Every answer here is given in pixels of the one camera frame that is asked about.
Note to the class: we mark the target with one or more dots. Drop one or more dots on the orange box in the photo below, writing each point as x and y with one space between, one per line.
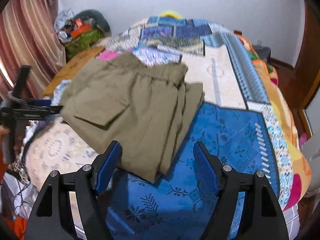
80 31

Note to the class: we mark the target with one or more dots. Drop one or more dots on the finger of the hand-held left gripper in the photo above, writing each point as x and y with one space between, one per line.
43 102
47 111

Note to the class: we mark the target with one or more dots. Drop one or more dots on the grey backpack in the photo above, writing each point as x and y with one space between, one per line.
262 53

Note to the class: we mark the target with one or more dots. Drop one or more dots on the grey pillow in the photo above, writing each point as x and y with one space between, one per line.
102 21

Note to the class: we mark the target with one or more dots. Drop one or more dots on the wooden bed post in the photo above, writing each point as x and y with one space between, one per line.
238 33

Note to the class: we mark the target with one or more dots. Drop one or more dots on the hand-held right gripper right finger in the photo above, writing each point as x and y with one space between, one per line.
207 167

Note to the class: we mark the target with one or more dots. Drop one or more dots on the blue patchwork blanket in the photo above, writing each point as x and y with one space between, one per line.
225 135

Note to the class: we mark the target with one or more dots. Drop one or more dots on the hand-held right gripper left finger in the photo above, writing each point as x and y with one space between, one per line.
107 165

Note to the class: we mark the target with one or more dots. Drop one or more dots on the pink cloth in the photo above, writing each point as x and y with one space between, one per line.
108 55

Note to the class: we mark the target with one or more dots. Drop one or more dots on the yellow wooden lap board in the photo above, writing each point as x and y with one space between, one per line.
75 65

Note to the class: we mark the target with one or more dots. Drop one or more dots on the olive green pants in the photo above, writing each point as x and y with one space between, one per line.
130 110

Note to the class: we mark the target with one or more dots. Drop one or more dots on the green storage box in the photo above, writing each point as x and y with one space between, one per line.
83 42

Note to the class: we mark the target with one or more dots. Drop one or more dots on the orange patterned blanket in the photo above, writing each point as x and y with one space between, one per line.
282 110

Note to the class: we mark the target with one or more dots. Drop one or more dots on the yellow hoop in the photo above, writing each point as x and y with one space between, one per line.
171 13

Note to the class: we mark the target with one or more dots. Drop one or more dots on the wooden door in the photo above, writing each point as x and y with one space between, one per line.
310 67

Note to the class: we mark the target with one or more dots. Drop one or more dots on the striped pink curtain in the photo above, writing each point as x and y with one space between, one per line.
27 35

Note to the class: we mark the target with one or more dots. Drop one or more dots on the light blue cloth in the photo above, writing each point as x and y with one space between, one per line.
63 17

